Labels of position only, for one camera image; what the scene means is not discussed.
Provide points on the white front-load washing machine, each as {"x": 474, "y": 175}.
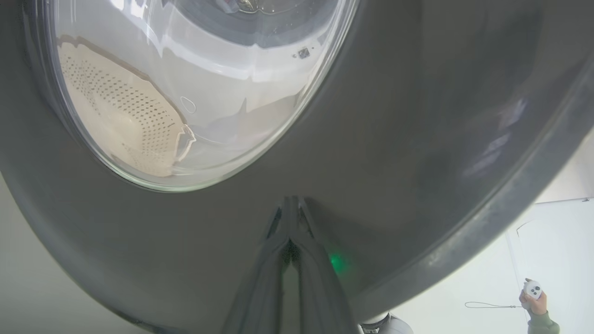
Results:
{"x": 260, "y": 60}

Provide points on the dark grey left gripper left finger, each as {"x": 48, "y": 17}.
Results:
{"x": 260, "y": 297}

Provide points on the white handheld controller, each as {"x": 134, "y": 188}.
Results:
{"x": 532, "y": 290}

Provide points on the person's bare hand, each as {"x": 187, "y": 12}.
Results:
{"x": 537, "y": 306}

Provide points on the cream perforated laundry basket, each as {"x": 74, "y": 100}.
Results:
{"x": 120, "y": 116}

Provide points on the black round washer door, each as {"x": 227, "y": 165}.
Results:
{"x": 417, "y": 116}

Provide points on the olive sleeved person forearm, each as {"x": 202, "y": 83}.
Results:
{"x": 543, "y": 324}

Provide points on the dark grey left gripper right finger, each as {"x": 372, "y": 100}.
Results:
{"x": 320, "y": 297}

